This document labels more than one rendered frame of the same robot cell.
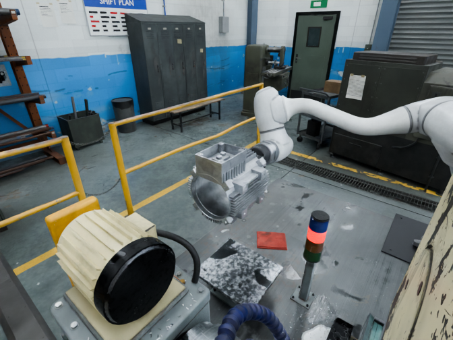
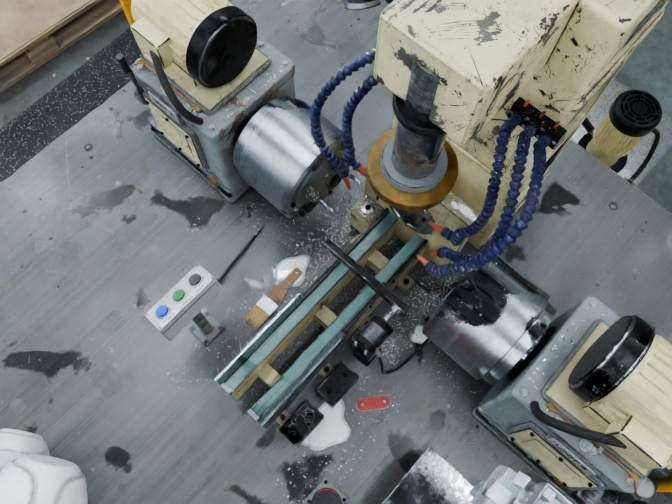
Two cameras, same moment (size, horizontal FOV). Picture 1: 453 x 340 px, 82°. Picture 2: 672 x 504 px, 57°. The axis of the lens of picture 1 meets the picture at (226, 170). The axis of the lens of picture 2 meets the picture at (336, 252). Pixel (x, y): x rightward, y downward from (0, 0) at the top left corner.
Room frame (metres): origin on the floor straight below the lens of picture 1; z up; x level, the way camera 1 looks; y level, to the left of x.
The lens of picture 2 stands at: (0.65, -0.31, 2.41)
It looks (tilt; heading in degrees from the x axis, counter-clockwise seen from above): 70 degrees down; 182
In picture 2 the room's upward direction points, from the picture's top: 2 degrees clockwise
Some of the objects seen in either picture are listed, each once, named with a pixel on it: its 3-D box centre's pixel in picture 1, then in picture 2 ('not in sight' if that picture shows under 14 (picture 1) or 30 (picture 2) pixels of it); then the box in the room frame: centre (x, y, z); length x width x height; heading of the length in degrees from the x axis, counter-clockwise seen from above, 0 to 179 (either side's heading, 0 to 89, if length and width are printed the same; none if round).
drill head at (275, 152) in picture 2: not in sight; (280, 146); (-0.14, -0.50, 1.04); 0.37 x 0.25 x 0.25; 52
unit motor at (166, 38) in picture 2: not in sight; (184, 61); (-0.28, -0.74, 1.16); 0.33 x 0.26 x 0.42; 52
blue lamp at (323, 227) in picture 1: (319, 222); not in sight; (0.69, -0.31, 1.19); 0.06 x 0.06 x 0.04
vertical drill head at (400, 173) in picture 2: not in sight; (420, 138); (0.05, -0.19, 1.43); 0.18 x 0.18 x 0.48
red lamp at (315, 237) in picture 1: (316, 232); not in sight; (0.69, -0.31, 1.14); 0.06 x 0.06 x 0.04
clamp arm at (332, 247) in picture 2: not in sight; (364, 276); (0.19, -0.26, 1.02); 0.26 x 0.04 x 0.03; 52
